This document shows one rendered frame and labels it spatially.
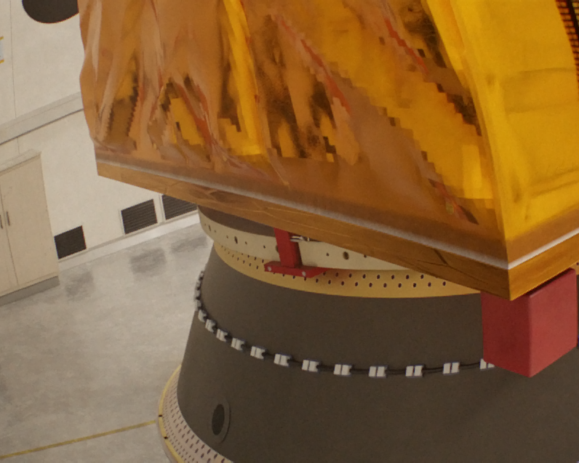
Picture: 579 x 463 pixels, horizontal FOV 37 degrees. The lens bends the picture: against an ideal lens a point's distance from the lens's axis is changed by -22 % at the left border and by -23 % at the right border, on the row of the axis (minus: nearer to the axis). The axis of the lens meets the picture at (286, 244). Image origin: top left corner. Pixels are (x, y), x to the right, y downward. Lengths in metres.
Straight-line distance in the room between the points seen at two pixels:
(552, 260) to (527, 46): 0.33
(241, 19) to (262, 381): 0.77
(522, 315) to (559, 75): 0.38
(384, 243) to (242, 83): 0.41
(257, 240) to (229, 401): 0.36
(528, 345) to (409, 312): 0.54
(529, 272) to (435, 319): 0.55
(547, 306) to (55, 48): 8.31
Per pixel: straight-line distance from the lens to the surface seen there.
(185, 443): 2.40
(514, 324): 1.43
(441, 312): 1.86
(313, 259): 1.97
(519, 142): 1.31
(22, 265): 8.89
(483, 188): 1.30
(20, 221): 8.82
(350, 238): 1.70
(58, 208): 9.52
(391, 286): 1.92
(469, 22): 1.27
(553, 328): 1.44
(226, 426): 2.22
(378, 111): 1.45
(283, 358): 2.05
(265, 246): 2.07
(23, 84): 9.33
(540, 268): 1.37
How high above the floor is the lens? 2.22
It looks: 15 degrees down
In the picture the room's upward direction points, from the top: 11 degrees counter-clockwise
